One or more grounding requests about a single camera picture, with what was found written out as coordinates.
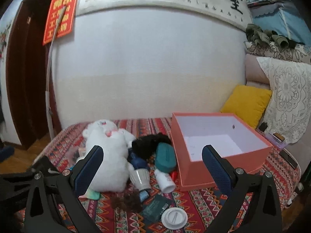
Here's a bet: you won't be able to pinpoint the black phone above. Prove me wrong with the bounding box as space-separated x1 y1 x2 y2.
279 149 298 169

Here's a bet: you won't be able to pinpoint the round white lid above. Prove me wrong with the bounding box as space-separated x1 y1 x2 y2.
161 207 188 230

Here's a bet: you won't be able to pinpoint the red poster yellow characters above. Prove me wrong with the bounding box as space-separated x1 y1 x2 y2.
43 0 78 45

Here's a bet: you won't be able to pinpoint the green clothes pile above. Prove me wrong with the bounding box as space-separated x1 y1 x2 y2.
245 24 305 49

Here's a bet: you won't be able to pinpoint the mint green small item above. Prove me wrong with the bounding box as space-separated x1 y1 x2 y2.
79 188 100 200

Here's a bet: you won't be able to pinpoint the purple book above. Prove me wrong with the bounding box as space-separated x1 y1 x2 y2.
265 133 287 149

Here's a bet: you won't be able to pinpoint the small black box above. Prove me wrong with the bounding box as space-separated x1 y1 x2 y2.
258 122 268 132

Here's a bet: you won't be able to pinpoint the white plastic bottle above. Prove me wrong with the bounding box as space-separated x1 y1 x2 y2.
155 169 176 194

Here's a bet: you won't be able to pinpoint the brown bead bracelet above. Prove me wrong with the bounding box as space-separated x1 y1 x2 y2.
110 187 144 213

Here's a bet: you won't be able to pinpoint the white lace sofa cover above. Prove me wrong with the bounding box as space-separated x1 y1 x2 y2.
257 57 310 144

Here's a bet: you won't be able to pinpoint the salmon pink storage box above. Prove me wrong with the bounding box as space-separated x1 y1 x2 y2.
170 113 273 191

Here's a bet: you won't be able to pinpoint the dark brown wooden door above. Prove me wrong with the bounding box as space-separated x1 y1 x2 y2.
5 0 51 150

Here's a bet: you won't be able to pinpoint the black fuzzy cloth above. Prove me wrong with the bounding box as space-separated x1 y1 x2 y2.
132 133 172 161

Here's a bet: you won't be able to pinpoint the teal zip pouch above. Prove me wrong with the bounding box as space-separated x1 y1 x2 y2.
155 143 176 174

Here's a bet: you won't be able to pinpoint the small white plush bear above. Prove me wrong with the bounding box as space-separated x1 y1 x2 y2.
82 119 118 138

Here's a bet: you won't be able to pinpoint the dark green card box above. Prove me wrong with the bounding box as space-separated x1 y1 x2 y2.
141 195 172 223

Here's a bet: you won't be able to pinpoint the large white plush toy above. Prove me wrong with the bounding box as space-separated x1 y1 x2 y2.
82 128 133 192

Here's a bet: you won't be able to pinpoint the yellow cushion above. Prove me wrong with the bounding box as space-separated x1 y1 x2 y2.
220 85 272 129

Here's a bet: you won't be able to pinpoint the red patterned bed cover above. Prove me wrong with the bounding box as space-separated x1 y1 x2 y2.
41 117 301 232

